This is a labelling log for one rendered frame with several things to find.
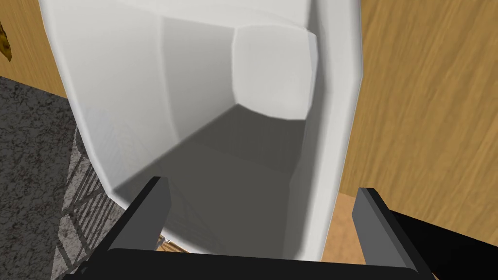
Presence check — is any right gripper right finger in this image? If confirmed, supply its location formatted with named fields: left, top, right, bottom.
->
left=352, top=187, right=437, bottom=274

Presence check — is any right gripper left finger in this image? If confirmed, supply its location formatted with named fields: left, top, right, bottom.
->
left=91, top=176, right=172, bottom=253

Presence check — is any yellow brown spotted object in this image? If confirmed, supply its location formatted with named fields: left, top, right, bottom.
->
left=0, top=21, right=13, bottom=63

